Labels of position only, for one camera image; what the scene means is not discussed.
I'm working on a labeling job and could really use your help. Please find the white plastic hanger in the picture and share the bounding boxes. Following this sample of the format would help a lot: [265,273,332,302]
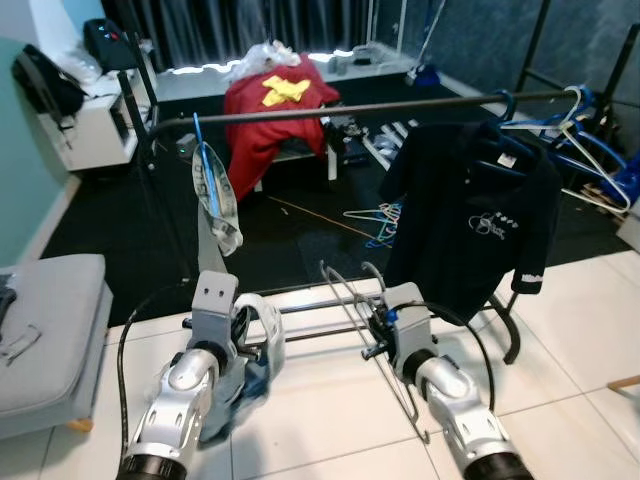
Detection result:
[500,85,633,213]

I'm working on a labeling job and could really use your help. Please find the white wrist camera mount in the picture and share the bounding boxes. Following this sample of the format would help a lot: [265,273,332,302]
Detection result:
[383,283,433,351]
[190,272,241,351]

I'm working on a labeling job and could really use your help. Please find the black curtain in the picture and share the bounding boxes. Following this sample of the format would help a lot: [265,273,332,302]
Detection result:
[105,0,441,71]

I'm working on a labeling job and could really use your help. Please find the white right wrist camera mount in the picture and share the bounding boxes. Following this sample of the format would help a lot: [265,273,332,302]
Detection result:
[383,283,433,351]

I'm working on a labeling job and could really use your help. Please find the black backpack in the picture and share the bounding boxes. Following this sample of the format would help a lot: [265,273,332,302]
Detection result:
[12,43,86,121]

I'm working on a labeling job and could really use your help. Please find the blue broom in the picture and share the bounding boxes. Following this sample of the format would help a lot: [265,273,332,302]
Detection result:
[410,0,451,86]

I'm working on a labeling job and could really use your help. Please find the red cloth with yellow star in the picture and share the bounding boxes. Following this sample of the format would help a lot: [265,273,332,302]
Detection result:
[222,55,341,201]

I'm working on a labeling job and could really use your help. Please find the white cabinet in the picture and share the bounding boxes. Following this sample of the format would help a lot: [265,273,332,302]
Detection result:
[30,0,151,171]

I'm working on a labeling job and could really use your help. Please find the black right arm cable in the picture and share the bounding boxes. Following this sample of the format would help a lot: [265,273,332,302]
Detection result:
[395,300,496,386]

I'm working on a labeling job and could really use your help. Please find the blue plastic hanger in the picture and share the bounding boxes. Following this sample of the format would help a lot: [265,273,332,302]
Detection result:
[570,88,640,201]
[470,92,541,171]
[190,112,226,226]

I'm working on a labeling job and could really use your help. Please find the black polo shirt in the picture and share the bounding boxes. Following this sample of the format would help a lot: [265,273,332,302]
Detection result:
[378,122,563,326]

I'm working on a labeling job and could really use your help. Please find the black metal clothes rack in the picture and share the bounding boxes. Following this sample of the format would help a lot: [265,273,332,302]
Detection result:
[140,88,601,366]

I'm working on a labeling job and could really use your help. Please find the black equipment box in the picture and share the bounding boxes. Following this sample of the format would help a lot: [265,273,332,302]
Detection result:
[325,110,376,166]

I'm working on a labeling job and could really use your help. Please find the black metal pole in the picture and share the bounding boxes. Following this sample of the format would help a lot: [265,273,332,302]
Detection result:
[520,0,640,101]

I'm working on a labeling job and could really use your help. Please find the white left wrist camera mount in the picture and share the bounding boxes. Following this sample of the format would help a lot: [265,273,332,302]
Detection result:
[190,272,241,351]

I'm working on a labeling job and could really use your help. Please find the grey shorts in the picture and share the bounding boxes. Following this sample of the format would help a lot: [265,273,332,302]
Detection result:
[190,140,244,256]

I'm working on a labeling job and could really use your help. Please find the white plastic bag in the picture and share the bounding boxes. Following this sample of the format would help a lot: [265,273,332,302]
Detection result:
[232,40,301,79]

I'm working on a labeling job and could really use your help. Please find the light blue denim shorts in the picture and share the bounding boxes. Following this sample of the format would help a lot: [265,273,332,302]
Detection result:
[200,293,288,446]

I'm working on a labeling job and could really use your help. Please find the black bag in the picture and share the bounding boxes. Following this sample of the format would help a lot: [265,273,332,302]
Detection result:
[82,18,141,71]

